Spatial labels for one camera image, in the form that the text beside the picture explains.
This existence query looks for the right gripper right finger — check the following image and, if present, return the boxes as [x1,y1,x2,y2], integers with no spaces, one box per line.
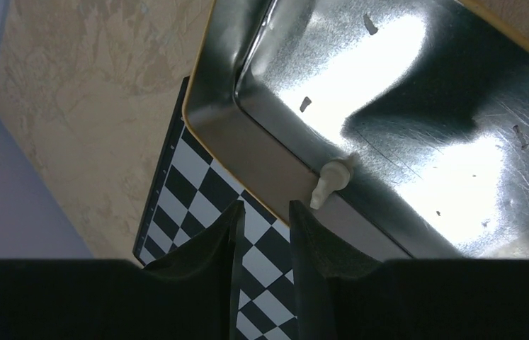
[289,200,529,339]

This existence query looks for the black and white chessboard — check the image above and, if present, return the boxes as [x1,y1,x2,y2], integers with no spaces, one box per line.
[133,79,298,339]

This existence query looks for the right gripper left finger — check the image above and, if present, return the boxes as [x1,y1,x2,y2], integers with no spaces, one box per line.
[0,200,245,339]

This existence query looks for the white knight chess piece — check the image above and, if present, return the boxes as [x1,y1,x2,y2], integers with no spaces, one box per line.
[309,152,358,210]

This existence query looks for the yellow tray of white pieces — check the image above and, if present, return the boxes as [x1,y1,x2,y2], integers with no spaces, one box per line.
[183,1,529,259]

